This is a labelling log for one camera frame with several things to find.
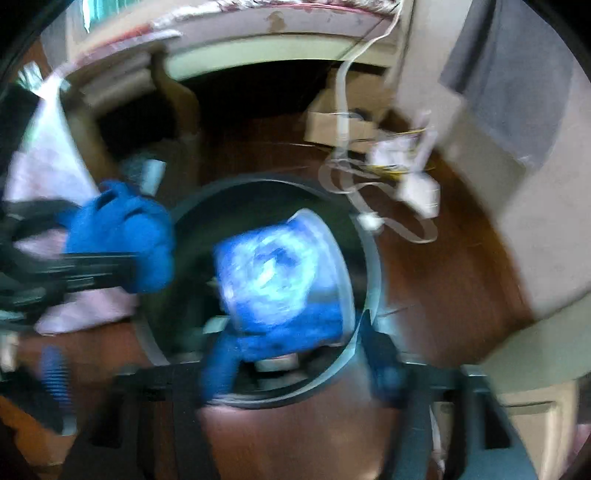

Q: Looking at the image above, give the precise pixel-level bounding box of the dark round trash bin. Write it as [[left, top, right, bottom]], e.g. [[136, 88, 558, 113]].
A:
[[133, 175, 385, 411]]

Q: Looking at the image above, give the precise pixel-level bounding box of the blue plastic cup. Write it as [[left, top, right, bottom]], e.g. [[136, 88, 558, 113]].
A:
[[213, 208, 357, 348]]

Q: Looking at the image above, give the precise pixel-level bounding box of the cardboard box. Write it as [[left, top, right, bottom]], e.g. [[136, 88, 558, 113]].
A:
[[304, 85, 400, 154]]

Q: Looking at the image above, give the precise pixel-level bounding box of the white cable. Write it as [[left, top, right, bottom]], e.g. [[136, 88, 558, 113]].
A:
[[320, 0, 438, 244]]

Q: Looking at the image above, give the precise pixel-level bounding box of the pink mat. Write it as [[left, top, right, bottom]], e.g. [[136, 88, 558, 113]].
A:
[[4, 78, 139, 335]]

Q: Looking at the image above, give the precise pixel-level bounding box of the white router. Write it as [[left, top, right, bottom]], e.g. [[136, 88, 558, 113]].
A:
[[368, 131, 441, 220]]

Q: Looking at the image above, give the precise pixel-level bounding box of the blue cloth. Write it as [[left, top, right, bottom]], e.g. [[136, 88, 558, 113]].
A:
[[64, 179, 177, 295]]

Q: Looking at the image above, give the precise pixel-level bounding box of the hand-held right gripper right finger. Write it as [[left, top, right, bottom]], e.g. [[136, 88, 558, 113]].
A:
[[358, 314, 541, 480]]

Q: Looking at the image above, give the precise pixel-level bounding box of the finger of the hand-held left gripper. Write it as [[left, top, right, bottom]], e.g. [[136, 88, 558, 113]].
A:
[[0, 198, 144, 319]]

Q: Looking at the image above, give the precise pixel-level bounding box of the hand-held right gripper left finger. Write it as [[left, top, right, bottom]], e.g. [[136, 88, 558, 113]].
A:
[[88, 318, 259, 480]]

